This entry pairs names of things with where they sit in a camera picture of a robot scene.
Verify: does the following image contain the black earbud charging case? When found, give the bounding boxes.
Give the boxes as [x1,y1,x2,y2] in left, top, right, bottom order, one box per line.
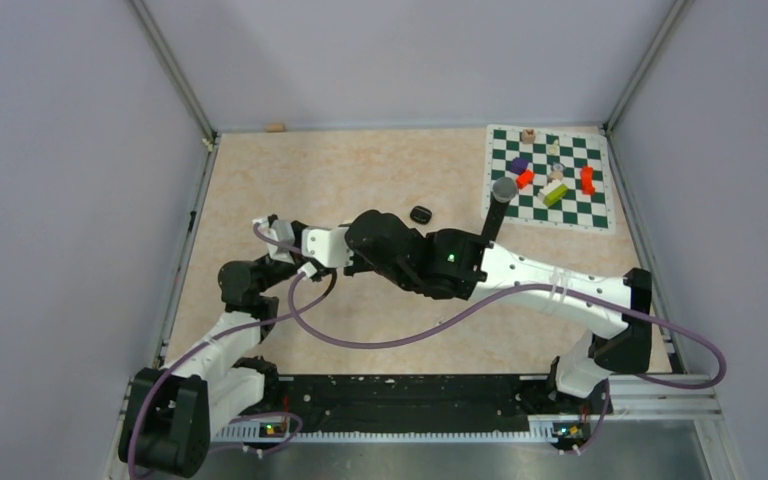
[409,205,433,225]

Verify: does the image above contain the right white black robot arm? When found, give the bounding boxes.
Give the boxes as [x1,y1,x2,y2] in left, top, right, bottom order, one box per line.
[344,210,652,412]

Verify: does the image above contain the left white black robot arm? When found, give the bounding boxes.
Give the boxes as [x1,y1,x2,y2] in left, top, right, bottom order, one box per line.
[118,217,353,479]

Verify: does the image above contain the left circuit board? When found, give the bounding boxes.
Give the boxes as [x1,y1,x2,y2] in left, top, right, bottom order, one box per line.
[259,421,291,439]

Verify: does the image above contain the circuit board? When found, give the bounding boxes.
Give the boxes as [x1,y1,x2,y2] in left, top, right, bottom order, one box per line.
[259,421,291,439]
[553,424,590,444]

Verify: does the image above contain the black microphone grey head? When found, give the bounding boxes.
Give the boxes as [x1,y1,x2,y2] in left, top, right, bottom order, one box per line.
[480,177,519,246]

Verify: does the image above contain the purple block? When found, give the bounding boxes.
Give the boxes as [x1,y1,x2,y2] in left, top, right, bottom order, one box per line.
[508,157,531,176]

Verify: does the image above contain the small red block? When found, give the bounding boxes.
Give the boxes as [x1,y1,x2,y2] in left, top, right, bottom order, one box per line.
[515,170,535,190]

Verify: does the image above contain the wooden cube with mark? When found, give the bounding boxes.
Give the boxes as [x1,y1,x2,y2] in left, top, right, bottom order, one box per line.
[520,129,536,144]

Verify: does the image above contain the yellow-green block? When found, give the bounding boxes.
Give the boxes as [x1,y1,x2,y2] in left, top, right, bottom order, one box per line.
[537,179,568,208]

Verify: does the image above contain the green white chessboard mat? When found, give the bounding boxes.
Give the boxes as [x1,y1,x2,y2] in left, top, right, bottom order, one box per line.
[481,124,617,234]

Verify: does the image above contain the small beige chess piece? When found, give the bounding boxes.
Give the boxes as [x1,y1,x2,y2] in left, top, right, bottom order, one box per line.
[547,139,560,156]

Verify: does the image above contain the large red block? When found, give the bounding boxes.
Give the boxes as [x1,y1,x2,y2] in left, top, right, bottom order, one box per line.
[580,166,596,196]

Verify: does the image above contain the right circuit board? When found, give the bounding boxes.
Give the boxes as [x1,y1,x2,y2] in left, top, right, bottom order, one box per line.
[553,424,590,444]

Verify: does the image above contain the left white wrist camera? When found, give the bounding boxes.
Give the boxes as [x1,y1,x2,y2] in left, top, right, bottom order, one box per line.
[264,220,295,263]

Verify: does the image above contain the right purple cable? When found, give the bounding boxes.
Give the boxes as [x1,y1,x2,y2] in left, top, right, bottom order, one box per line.
[287,272,728,455]

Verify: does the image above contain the purple cable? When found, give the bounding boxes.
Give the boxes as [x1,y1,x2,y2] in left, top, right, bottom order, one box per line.
[287,272,728,455]
[125,221,339,480]

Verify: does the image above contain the cork piece at wall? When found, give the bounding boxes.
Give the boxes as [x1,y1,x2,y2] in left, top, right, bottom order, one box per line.
[265,123,286,133]

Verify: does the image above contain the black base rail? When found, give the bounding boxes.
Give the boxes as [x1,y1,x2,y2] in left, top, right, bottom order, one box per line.
[262,374,560,434]

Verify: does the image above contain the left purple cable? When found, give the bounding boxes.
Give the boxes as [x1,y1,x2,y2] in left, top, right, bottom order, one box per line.
[125,221,339,480]

